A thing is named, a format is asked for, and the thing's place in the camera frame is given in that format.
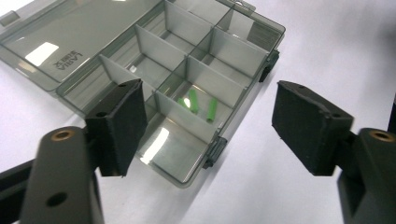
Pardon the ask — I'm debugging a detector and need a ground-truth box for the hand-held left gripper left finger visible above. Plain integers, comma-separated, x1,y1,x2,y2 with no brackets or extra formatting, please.
84,77,149,177

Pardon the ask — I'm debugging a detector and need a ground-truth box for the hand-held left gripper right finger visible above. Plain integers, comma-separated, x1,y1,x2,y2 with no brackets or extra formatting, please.
271,79,355,177

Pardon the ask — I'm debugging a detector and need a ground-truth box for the small green plastic piece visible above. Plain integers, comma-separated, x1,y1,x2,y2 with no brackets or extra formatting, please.
188,89,200,115
205,97,219,123

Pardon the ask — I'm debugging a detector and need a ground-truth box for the smoky clear plastic organizer box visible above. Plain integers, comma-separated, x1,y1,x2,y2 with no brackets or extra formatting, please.
0,0,287,189

